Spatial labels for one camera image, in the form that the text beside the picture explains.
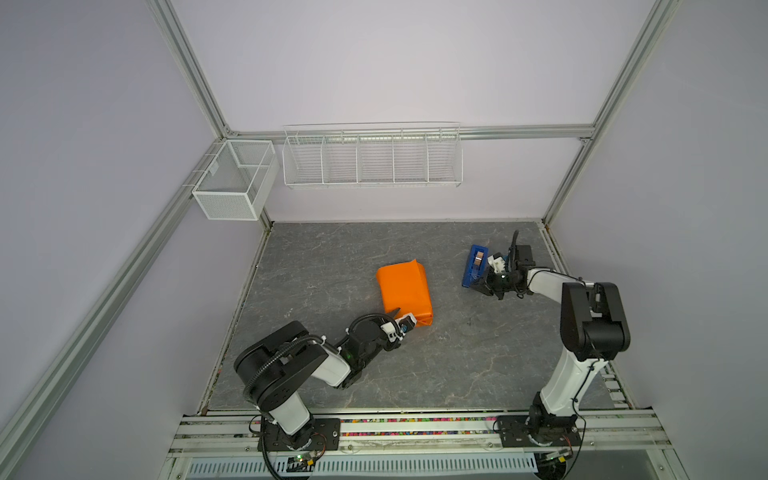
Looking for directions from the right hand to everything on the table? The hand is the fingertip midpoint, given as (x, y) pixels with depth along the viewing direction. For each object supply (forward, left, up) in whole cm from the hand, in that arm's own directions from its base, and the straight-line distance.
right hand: (472, 287), depth 98 cm
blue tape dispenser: (+9, -3, +1) cm, 9 cm away
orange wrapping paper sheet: (-1, +22, +3) cm, 23 cm away
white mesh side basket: (+26, +77, +24) cm, 85 cm away
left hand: (-12, +24, +4) cm, 27 cm away
